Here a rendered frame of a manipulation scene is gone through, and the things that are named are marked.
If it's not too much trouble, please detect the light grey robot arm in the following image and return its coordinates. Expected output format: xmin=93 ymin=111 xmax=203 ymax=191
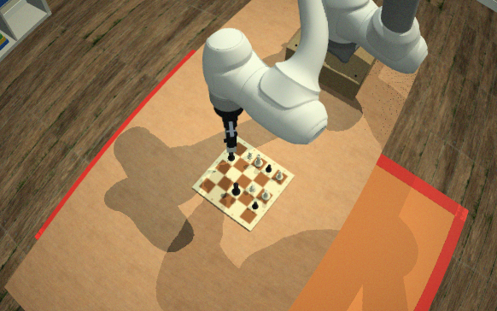
xmin=202 ymin=0 xmax=428 ymax=144

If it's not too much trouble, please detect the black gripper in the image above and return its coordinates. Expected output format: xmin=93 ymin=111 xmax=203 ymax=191
xmin=213 ymin=107 xmax=243 ymax=153

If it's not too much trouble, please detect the chessboard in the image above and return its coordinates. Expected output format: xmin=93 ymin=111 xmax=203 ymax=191
xmin=192 ymin=137 xmax=295 ymax=231

